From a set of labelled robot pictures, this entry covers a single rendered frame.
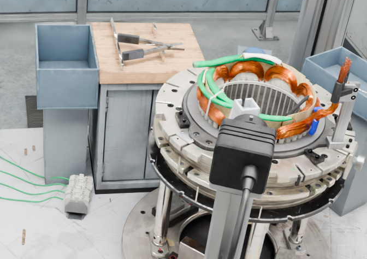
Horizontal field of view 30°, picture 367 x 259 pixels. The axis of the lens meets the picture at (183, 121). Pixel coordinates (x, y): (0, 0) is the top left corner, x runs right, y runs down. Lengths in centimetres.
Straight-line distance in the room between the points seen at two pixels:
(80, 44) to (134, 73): 20
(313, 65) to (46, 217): 58
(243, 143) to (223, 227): 8
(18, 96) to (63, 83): 184
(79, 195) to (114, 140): 12
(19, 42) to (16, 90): 43
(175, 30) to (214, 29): 239
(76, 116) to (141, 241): 26
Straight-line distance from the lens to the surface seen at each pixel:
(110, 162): 134
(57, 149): 134
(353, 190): 141
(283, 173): 99
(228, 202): 54
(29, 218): 133
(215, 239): 57
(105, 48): 128
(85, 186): 134
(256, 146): 51
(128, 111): 127
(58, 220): 133
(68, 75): 122
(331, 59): 142
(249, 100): 96
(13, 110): 299
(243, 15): 366
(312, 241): 133
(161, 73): 123
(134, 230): 128
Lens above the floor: 169
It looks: 35 degrees down
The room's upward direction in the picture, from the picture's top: 8 degrees clockwise
